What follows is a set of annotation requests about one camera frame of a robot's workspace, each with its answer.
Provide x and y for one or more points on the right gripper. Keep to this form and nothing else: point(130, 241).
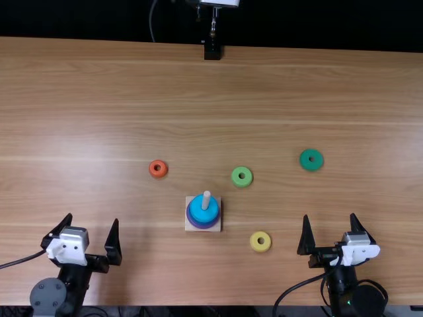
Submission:
point(325, 256)

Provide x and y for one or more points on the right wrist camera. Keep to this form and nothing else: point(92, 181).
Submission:
point(358, 249)

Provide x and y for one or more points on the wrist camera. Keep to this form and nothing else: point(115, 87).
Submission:
point(69, 247)
point(358, 249)

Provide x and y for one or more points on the wooden peg base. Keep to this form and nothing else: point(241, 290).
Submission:
point(206, 199)

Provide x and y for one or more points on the white mounted camera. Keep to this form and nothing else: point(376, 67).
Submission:
point(218, 2)

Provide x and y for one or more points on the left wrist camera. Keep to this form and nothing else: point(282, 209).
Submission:
point(69, 247)

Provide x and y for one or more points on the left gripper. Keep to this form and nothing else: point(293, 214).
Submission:
point(97, 262)

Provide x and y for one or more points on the black clamp stand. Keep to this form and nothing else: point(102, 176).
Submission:
point(212, 51)

